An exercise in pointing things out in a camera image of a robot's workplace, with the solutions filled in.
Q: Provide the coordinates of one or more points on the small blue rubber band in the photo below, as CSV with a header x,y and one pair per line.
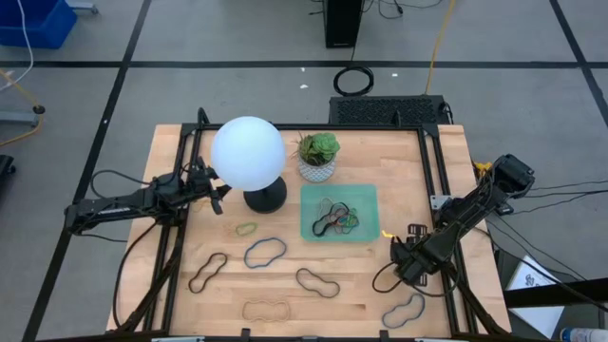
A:
x,y
343,231

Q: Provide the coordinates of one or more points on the black mesh-top box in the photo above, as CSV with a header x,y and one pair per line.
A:
x,y
385,110

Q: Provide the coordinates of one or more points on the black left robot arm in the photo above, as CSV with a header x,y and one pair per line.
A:
x,y
114,204

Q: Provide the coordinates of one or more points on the black metal bar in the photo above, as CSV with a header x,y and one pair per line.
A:
x,y
546,295

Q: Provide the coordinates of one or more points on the blue tray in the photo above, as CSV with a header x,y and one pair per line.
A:
x,y
245,256

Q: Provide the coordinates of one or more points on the white globe table lamp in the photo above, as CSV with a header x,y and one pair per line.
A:
x,y
248,152

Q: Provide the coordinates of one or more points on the succulents in patterned white pot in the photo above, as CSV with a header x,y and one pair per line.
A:
x,y
317,149

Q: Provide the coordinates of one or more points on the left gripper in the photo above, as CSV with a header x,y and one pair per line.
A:
x,y
202,187

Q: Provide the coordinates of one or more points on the grey-blue rubber band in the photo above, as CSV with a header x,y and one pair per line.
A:
x,y
384,320

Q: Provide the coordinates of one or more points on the beige rubber band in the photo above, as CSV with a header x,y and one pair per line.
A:
x,y
324,198
243,311

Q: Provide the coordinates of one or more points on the black computer tower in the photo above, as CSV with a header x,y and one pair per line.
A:
x,y
343,24

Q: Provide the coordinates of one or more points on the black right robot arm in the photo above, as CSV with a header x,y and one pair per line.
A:
x,y
475,209

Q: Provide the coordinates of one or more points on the black caster base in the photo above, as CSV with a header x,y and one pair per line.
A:
x,y
5,164

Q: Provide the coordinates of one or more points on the dark brown rubber band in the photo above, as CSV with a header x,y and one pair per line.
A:
x,y
190,285

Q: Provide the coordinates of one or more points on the small red-brown rubber band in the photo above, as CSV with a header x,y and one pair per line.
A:
x,y
339,219

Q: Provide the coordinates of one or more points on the small green rubber band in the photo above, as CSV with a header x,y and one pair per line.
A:
x,y
356,221

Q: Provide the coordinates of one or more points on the black table edge clip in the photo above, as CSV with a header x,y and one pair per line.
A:
x,y
384,335
245,334

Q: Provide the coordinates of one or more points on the silver metal bracket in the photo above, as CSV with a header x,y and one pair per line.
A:
x,y
439,202

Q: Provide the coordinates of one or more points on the teal plastic bin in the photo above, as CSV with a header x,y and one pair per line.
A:
x,y
366,199

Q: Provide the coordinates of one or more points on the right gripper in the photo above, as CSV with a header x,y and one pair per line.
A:
x,y
423,256

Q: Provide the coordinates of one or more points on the large black rubber band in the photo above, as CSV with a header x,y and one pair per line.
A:
x,y
314,230
297,275

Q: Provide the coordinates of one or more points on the white paper sheet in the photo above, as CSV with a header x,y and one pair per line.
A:
x,y
532,273

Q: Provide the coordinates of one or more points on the blue plastic crate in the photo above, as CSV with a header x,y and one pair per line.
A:
x,y
38,24

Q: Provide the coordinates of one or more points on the yellow-green rubber band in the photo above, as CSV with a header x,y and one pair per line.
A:
x,y
237,229

